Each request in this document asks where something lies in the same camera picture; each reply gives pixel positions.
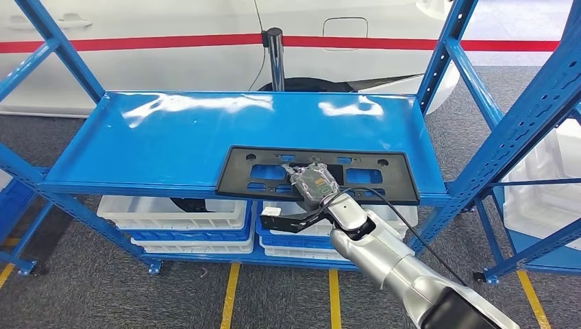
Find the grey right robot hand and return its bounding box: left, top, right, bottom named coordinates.
left=281, top=162, right=341, bottom=211

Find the black plastic plate frame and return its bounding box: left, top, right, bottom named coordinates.
left=214, top=145, right=421, bottom=206

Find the black curved part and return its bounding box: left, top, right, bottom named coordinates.
left=170, top=197, right=214, bottom=213

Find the white plastic crate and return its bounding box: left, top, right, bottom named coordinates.
left=501, top=118, right=581, bottom=251
left=259, top=236, right=350, bottom=262
left=96, top=195, right=248, bottom=231
left=132, top=227, right=255, bottom=254
left=262, top=201, right=419, bottom=239

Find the white car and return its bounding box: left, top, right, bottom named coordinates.
left=0, top=0, right=462, bottom=117

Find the red barrier belt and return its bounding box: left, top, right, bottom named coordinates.
left=0, top=34, right=561, bottom=54

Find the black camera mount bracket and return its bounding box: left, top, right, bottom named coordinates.
left=259, top=209, right=337, bottom=234

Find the black stanchion post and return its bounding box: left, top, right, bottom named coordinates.
left=261, top=27, right=286, bottom=93

